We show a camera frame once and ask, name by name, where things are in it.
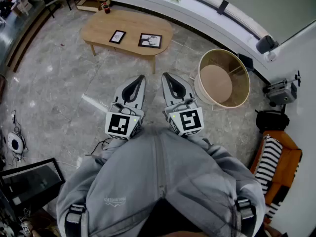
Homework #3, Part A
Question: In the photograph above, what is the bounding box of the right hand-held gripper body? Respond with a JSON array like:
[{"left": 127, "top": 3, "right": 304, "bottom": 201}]
[{"left": 162, "top": 98, "right": 204, "bottom": 137}]

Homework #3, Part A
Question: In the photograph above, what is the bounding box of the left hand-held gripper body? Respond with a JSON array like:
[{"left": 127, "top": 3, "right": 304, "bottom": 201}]
[{"left": 104, "top": 100, "right": 145, "bottom": 141}]

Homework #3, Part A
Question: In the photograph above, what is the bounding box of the large black picture frame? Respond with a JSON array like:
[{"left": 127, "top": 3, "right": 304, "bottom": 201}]
[{"left": 137, "top": 33, "right": 163, "bottom": 49}]

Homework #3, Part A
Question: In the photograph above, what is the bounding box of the person's right forearm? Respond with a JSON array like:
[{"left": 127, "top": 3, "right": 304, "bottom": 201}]
[{"left": 182, "top": 131, "right": 237, "bottom": 172}]

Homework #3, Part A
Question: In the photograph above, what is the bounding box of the person's left forearm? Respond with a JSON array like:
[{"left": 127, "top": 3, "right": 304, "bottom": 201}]
[{"left": 95, "top": 136, "right": 131, "bottom": 162}]

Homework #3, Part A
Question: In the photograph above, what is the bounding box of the wooden coffee table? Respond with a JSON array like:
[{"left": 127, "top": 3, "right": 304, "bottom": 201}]
[{"left": 80, "top": 8, "right": 173, "bottom": 74}]

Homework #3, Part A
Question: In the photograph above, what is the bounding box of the round white wooden side table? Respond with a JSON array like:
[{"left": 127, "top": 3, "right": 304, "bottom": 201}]
[{"left": 194, "top": 48, "right": 251, "bottom": 111}]

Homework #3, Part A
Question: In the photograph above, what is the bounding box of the person in white shirt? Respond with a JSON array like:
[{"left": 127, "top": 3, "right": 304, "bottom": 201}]
[{"left": 56, "top": 128, "right": 266, "bottom": 237}]

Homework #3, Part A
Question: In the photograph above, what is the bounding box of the black flat panel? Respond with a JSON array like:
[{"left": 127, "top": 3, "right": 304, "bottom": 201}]
[{"left": 237, "top": 53, "right": 255, "bottom": 73}]

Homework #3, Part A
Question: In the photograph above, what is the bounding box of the white window ledge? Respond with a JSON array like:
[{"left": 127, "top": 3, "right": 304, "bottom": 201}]
[{"left": 108, "top": 0, "right": 269, "bottom": 70}]

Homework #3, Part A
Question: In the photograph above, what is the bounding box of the black bag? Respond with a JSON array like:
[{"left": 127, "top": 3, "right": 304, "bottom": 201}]
[{"left": 254, "top": 109, "right": 290, "bottom": 134}]

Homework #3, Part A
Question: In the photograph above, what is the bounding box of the black white striped cushion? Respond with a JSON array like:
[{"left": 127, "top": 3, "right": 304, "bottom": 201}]
[{"left": 254, "top": 135, "right": 283, "bottom": 195}]

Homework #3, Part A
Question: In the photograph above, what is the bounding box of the small white cup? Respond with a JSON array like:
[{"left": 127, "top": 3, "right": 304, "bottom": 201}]
[{"left": 264, "top": 51, "right": 277, "bottom": 63}]

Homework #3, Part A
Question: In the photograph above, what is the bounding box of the black window divider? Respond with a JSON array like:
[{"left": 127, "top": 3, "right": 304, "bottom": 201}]
[{"left": 216, "top": 0, "right": 230, "bottom": 15}]

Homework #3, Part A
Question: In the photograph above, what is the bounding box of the grey cylindrical bin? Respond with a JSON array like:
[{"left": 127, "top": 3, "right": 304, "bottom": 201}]
[{"left": 255, "top": 35, "right": 279, "bottom": 55}]

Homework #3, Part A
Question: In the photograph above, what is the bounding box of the white round device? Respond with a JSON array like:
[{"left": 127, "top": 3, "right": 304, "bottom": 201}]
[{"left": 6, "top": 131, "right": 25, "bottom": 154}]

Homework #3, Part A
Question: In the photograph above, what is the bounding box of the black monitor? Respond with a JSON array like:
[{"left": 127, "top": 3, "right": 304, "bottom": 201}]
[{"left": 0, "top": 158, "right": 66, "bottom": 207}]

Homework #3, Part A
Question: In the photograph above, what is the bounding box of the orange armchair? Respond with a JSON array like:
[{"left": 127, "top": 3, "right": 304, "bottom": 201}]
[{"left": 249, "top": 130, "right": 303, "bottom": 222}]

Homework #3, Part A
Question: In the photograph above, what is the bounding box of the grey roller blind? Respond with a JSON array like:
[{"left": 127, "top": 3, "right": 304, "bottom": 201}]
[{"left": 172, "top": 0, "right": 316, "bottom": 44}]

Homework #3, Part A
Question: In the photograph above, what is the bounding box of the black cable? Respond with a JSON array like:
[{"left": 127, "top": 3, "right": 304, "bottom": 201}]
[
  {"left": 90, "top": 137, "right": 112, "bottom": 156},
  {"left": 11, "top": 110, "right": 25, "bottom": 133}
]

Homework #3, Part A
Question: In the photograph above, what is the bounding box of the small black picture frame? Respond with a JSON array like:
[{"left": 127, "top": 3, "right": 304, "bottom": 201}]
[{"left": 109, "top": 30, "right": 127, "bottom": 45}]

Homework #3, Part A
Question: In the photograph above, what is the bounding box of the grey black shoulder strap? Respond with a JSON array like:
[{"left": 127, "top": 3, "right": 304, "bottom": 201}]
[
  {"left": 235, "top": 197, "right": 257, "bottom": 232},
  {"left": 64, "top": 203, "right": 87, "bottom": 237}
]

